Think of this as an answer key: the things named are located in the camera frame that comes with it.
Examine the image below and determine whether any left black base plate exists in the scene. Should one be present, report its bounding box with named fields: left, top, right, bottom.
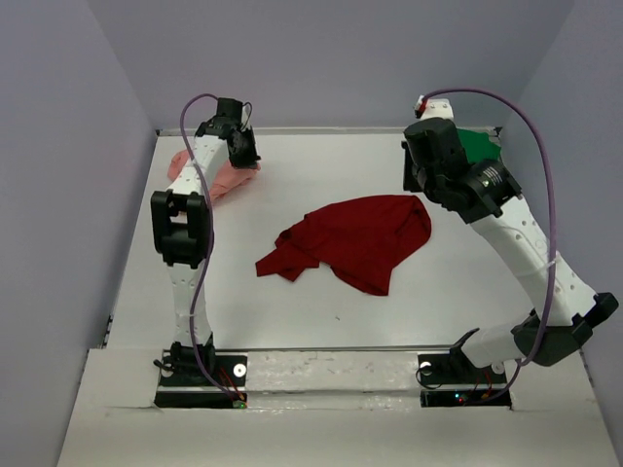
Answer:
left=154, top=351, right=248, bottom=410

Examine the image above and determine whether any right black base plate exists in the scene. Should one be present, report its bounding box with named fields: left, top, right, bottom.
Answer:
left=416, top=353, right=512, bottom=409

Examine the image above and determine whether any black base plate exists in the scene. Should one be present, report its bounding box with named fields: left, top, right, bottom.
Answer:
left=154, top=351, right=248, bottom=410
left=416, top=353, right=512, bottom=409

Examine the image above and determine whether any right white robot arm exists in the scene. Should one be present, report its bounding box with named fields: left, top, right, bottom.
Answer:
left=402, top=117, right=619, bottom=385

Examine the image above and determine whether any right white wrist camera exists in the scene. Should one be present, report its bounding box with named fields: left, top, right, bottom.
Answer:
left=414, top=95, right=454, bottom=121

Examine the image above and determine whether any dark red t shirt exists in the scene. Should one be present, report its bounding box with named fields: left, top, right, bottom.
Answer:
left=256, top=195, right=432, bottom=297

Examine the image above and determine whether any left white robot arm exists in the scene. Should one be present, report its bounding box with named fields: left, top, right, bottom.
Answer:
left=150, top=93, right=260, bottom=393

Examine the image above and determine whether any pink t shirt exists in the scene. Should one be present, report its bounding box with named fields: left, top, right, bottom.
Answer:
left=167, top=150, right=261, bottom=200

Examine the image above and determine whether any folded green t shirt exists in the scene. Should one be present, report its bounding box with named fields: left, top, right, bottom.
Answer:
left=458, top=128, right=501, bottom=163

